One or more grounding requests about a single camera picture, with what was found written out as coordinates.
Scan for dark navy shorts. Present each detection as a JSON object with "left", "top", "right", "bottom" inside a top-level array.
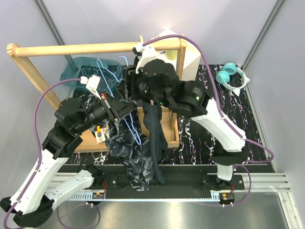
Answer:
[{"left": 133, "top": 56, "right": 169, "bottom": 186}]

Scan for teal cat ear headphones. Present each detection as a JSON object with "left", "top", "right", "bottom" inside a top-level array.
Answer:
[{"left": 216, "top": 62, "right": 250, "bottom": 96}]

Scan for yellow cup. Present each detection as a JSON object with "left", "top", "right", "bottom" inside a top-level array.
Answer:
[{"left": 165, "top": 50, "right": 178, "bottom": 60}]

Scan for black marble pattern mat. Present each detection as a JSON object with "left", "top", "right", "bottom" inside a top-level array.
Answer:
[{"left": 56, "top": 63, "right": 270, "bottom": 166}]

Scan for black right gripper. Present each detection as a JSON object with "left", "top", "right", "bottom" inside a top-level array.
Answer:
[{"left": 114, "top": 65, "right": 170, "bottom": 108}]

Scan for patterned dark shorts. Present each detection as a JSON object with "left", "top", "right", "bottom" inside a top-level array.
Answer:
[{"left": 99, "top": 113, "right": 155, "bottom": 191}]

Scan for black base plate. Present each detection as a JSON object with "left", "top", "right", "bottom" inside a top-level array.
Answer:
[{"left": 54, "top": 164, "right": 245, "bottom": 200}]

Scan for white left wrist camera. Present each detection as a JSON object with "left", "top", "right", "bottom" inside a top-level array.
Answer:
[{"left": 80, "top": 74, "right": 102, "bottom": 100}]

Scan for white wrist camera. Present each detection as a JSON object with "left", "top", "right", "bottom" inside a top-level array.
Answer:
[
  {"left": 80, "top": 74, "right": 102, "bottom": 100},
  {"left": 132, "top": 43, "right": 165, "bottom": 74}
]

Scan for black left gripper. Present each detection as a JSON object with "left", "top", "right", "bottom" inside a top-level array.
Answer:
[{"left": 75, "top": 90, "right": 138, "bottom": 134}]

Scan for teal plastic basin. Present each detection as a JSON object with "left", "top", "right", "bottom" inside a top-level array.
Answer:
[{"left": 60, "top": 57, "right": 124, "bottom": 93}]

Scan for blue wire hanger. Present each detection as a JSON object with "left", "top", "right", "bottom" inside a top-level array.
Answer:
[{"left": 96, "top": 55, "right": 142, "bottom": 146}]

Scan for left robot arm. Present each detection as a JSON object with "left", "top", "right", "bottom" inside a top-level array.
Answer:
[{"left": 0, "top": 94, "right": 137, "bottom": 229}]

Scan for white drawer cabinet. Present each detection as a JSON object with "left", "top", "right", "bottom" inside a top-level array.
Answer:
[{"left": 157, "top": 39, "right": 201, "bottom": 81}]

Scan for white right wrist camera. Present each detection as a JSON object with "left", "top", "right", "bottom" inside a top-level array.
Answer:
[{"left": 132, "top": 43, "right": 165, "bottom": 74}]

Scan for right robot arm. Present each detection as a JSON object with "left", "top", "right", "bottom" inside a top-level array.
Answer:
[{"left": 124, "top": 59, "right": 246, "bottom": 189}]

